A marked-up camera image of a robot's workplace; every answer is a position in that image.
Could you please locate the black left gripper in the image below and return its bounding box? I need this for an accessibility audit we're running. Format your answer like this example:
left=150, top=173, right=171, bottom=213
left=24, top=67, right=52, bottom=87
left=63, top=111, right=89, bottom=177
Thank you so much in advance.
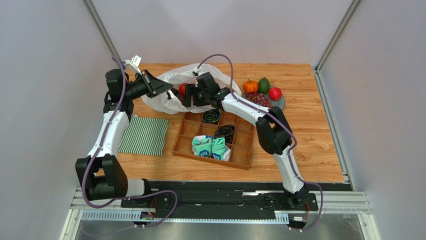
left=123, top=70, right=173, bottom=101

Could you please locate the red apple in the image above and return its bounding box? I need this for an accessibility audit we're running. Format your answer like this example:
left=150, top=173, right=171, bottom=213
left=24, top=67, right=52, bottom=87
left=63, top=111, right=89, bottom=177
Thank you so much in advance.
left=178, top=83, right=187, bottom=97

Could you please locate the dark purple plum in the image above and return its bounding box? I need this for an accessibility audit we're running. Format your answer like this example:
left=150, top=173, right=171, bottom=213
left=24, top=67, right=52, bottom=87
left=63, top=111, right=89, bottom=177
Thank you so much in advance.
left=175, top=93, right=185, bottom=105

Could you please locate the white plastic bag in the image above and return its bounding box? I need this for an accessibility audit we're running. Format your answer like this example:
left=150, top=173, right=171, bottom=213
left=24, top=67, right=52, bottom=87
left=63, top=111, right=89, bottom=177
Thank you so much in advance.
left=141, top=63, right=231, bottom=115

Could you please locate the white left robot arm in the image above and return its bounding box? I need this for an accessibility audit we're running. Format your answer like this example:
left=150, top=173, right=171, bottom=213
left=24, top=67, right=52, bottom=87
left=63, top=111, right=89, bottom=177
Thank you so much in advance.
left=75, top=69, right=174, bottom=201

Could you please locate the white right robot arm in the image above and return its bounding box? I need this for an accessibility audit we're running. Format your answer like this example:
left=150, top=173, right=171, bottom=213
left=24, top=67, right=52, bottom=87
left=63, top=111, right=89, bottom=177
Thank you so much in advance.
left=184, top=72, right=309, bottom=203

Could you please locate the wooden divided tray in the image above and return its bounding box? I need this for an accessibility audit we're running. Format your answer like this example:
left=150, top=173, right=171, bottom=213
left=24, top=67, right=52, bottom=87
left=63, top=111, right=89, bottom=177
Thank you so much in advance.
left=173, top=109, right=255, bottom=170

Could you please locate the green striped cloth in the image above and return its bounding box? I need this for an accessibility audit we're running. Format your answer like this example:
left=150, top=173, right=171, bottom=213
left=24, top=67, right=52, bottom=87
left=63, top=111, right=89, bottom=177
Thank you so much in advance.
left=118, top=114, right=169, bottom=156

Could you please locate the left teal rolled sock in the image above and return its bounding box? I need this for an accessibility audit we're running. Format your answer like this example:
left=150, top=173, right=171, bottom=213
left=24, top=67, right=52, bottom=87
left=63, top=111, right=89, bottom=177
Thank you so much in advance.
left=191, top=135, right=214, bottom=158

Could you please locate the teal rolled sock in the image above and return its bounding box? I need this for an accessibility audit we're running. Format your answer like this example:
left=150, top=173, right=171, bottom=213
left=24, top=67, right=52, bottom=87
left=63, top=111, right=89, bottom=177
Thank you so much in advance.
left=211, top=137, right=231, bottom=162
left=191, top=135, right=214, bottom=158

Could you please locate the small orange pumpkin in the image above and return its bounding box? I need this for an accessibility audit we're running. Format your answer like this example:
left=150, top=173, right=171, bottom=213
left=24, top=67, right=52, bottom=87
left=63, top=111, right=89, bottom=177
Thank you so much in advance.
left=242, top=79, right=259, bottom=94

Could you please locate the right teal rolled sock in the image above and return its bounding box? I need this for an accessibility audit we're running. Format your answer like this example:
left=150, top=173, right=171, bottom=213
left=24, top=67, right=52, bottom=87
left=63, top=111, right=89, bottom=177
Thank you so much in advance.
left=211, top=137, right=231, bottom=162

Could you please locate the red grapes bunch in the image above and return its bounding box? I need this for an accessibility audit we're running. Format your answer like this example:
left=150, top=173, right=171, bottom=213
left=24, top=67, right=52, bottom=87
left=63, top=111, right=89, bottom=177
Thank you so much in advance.
left=245, top=92, right=273, bottom=108

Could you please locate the green avocado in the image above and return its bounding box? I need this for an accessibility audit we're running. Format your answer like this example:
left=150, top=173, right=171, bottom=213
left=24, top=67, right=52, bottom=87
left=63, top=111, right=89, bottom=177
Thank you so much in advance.
left=258, top=77, right=270, bottom=94

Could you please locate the red strawberry shaped fruit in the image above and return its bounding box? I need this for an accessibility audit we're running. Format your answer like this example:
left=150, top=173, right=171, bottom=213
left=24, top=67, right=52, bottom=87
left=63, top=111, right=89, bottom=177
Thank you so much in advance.
left=268, top=87, right=283, bottom=101

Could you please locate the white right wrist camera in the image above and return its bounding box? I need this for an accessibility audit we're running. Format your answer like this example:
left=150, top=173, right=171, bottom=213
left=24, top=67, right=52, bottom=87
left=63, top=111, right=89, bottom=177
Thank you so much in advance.
left=192, top=67, right=206, bottom=77

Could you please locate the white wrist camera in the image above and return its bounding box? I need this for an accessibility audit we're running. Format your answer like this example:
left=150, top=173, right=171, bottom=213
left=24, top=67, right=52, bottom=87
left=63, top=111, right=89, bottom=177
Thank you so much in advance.
left=192, top=67, right=206, bottom=77
left=123, top=55, right=142, bottom=75

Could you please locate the blue yellow rolled cable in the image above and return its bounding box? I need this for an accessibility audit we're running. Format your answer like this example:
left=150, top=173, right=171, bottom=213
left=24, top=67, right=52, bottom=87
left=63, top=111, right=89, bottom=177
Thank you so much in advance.
left=201, top=109, right=223, bottom=124

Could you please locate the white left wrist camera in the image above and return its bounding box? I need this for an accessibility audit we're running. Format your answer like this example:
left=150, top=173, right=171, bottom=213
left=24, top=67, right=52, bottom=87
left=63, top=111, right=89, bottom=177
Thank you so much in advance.
left=123, top=55, right=142, bottom=75

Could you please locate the black rolled cable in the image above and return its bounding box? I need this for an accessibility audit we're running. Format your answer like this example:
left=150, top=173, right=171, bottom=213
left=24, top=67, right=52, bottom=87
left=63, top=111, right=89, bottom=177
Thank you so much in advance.
left=213, top=124, right=236, bottom=145

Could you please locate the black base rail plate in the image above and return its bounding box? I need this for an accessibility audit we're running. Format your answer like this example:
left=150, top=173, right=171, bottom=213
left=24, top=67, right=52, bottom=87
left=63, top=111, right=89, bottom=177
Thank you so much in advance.
left=117, top=179, right=354, bottom=221

